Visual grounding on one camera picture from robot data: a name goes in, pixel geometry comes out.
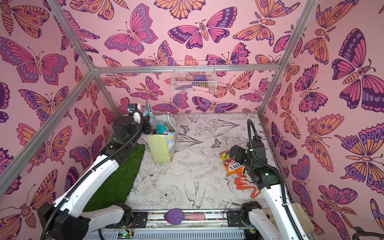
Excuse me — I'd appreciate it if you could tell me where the small teal mint bag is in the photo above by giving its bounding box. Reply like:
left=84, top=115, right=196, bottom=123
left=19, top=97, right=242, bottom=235
left=143, top=100, right=152, bottom=116

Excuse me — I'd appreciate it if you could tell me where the green artificial grass mat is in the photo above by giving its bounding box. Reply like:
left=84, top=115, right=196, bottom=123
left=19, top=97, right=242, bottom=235
left=83, top=145, right=145, bottom=212

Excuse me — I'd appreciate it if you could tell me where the white wire basket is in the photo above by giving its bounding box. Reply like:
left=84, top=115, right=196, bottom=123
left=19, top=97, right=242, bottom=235
left=170, top=60, right=218, bottom=94

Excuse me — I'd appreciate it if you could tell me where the purple tool in basket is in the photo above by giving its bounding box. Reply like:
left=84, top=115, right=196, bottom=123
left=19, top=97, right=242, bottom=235
left=194, top=75, right=207, bottom=82

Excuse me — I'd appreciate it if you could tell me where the beige leather glove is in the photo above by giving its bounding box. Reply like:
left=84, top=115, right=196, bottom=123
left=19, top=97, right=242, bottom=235
left=291, top=203, right=313, bottom=233

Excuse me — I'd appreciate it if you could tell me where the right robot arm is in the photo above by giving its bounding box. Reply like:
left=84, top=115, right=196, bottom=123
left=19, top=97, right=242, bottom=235
left=230, top=119, right=308, bottom=240

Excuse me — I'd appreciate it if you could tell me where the red coated garden glove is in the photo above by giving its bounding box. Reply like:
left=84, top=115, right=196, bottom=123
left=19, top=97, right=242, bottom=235
left=235, top=176, right=261, bottom=199

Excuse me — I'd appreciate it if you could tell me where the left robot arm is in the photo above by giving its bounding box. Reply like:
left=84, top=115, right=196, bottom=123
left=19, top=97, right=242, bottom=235
left=38, top=104, right=152, bottom=240

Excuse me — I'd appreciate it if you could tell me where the orange Fox's fruits bag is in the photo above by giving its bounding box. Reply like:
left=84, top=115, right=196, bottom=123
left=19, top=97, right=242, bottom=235
left=219, top=150, right=245, bottom=176

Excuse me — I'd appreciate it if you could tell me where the purple trowel pink handle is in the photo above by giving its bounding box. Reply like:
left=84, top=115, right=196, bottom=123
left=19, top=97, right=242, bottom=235
left=164, top=209, right=206, bottom=226

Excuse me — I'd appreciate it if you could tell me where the teal mint candy bag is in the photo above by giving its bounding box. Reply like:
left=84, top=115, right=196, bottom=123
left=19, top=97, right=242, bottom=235
left=157, top=122, right=170, bottom=135

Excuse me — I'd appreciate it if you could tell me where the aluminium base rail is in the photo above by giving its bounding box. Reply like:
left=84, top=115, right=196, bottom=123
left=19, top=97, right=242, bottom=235
left=59, top=209, right=265, bottom=240

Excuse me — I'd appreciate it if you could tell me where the white paper bag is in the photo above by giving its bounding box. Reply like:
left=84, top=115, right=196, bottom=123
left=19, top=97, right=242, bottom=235
left=142, top=112, right=177, bottom=164

